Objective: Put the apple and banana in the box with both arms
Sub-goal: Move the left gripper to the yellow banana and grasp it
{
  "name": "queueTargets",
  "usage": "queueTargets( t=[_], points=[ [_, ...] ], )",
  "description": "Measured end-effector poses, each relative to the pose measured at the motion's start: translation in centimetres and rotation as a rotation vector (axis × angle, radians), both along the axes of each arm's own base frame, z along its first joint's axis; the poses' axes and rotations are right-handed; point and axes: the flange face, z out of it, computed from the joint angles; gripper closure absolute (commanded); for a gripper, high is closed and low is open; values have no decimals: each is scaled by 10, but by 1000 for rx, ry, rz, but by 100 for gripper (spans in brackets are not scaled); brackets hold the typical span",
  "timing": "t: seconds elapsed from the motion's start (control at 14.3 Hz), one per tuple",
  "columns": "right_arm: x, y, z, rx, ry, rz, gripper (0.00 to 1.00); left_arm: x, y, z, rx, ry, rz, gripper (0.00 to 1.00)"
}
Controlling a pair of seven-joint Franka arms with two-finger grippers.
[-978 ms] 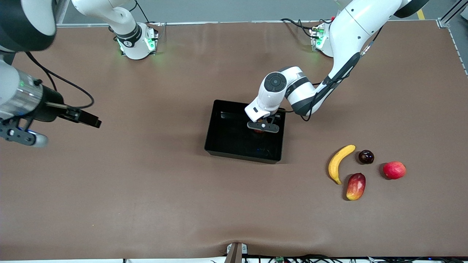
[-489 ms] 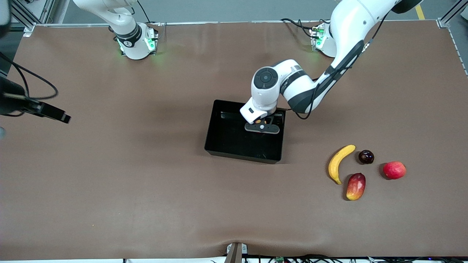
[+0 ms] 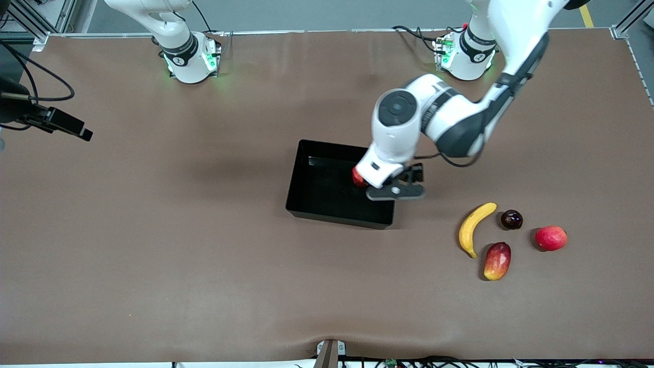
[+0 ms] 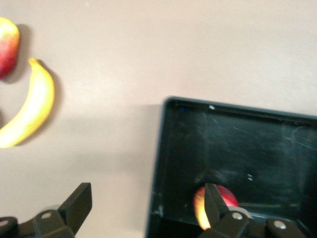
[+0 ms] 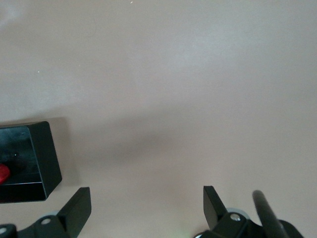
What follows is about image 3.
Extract black plastic box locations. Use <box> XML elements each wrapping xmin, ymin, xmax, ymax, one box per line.
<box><xmin>285</xmin><ymin>139</ymin><xmax>396</xmax><ymax>230</ymax></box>

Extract yellow banana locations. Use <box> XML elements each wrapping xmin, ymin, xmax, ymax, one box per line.
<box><xmin>458</xmin><ymin>202</ymin><xmax>498</xmax><ymax>259</ymax></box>

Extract plain red apple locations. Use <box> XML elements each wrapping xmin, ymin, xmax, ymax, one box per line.
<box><xmin>535</xmin><ymin>226</ymin><xmax>568</xmax><ymax>252</ymax></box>

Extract dark purple plum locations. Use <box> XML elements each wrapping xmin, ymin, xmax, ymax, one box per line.
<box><xmin>500</xmin><ymin>210</ymin><xmax>524</xmax><ymax>231</ymax></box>

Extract red yellow mango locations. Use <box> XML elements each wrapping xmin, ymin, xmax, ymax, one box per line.
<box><xmin>483</xmin><ymin>242</ymin><xmax>512</xmax><ymax>281</ymax></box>

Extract large table cover mat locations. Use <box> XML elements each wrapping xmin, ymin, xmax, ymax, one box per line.
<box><xmin>0</xmin><ymin>28</ymin><xmax>654</xmax><ymax>364</ymax></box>

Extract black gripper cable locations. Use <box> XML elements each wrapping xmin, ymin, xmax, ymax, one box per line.
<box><xmin>0</xmin><ymin>41</ymin><xmax>76</xmax><ymax>102</ymax></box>
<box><xmin>413</xmin><ymin>146</ymin><xmax>485</xmax><ymax>169</ymax></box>

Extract aluminium frame profile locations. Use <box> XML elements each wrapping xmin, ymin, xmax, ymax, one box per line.
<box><xmin>0</xmin><ymin>0</ymin><xmax>77</xmax><ymax>52</ymax></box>
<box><xmin>611</xmin><ymin>0</ymin><xmax>654</xmax><ymax>40</ymax></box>

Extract black arm base cables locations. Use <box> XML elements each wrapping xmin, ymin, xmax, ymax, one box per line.
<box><xmin>392</xmin><ymin>25</ymin><xmax>446</xmax><ymax>55</ymax></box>

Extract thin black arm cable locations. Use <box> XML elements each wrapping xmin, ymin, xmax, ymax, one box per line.
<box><xmin>192</xmin><ymin>0</ymin><xmax>225</xmax><ymax>36</ymax></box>

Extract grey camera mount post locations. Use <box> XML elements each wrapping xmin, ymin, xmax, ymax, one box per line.
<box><xmin>314</xmin><ymin>339</ymin><xmax>347</xmax><ymax>368</ymax></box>

